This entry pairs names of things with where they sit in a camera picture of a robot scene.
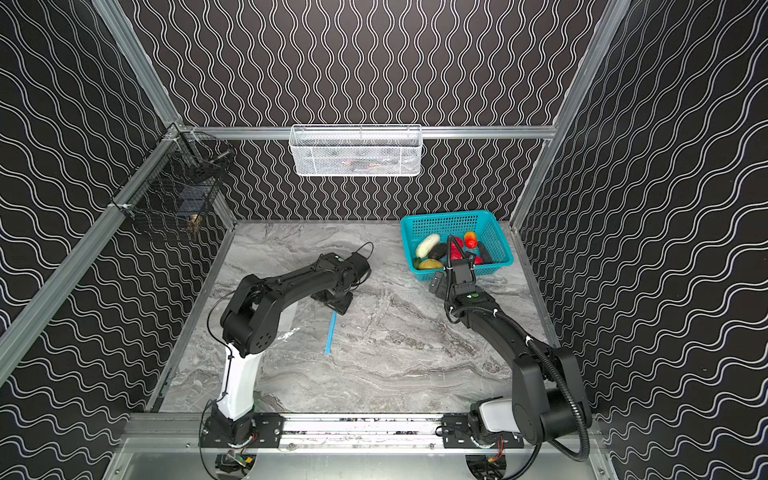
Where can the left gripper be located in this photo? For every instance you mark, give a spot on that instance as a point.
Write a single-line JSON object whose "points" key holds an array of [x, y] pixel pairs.
{"points": [[336, 298]]}

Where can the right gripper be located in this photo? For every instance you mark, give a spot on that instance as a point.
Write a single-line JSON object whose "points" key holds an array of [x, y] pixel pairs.
{"points": [[459, 265]]}

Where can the clear zip top bag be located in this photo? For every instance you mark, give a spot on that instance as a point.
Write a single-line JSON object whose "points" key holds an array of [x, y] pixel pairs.
{"points": [[302, 321]]}

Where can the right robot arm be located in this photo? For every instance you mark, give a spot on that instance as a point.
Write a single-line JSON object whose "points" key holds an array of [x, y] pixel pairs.
{"points": [[548, 401]]}

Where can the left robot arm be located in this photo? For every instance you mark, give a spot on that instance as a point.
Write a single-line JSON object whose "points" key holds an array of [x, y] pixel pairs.
{"points": [[251, 319]]}

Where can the yellow toy potato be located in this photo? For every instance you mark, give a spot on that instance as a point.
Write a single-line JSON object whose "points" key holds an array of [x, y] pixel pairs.
{"points": [[430, 264]]}

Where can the dark toy eggplant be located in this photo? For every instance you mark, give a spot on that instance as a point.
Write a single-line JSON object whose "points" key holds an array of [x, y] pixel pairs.
{"points": [[439, 252]]}

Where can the orange red toy pepper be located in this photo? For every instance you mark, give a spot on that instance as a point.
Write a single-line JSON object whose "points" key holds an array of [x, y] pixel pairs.
{"points": [[470, 240]]}

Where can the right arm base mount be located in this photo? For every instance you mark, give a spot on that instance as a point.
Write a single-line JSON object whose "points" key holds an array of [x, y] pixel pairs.
{"points": [[460, 431]]}

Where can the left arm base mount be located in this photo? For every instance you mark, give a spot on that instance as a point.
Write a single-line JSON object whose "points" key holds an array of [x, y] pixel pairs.
{"points": [[240, 432]]}

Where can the white mesh wall basket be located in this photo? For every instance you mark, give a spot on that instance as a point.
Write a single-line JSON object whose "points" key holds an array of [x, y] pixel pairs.
{"points": [[356, 150]]}

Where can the black wire wall basket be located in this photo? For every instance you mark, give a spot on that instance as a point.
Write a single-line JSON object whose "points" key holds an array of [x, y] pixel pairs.
{"points": [[176, 200]]}

